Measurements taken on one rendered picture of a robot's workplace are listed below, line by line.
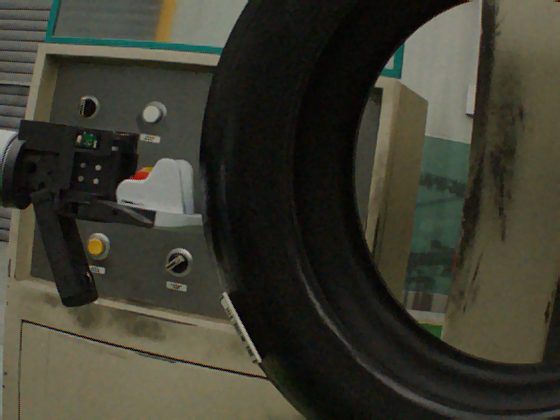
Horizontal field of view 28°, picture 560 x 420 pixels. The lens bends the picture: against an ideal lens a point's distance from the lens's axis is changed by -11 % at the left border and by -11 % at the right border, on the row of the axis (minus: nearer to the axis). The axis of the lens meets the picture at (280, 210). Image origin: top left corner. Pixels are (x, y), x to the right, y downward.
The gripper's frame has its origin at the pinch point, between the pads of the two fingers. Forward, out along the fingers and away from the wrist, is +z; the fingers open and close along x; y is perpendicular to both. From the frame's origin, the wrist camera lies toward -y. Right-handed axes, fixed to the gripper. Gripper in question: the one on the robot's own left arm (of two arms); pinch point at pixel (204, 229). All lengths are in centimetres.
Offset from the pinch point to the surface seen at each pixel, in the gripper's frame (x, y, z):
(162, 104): 64, 11, -28
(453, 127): 892, 48, -68
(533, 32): 26.3, 25.6, 25.6
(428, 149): 882, 26, -86
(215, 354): 60, -21, -14
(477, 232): 26.4, 2.4, 21.5
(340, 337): -11.7, -5.3, 14.9
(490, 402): 14.9, -13.8, 27.4
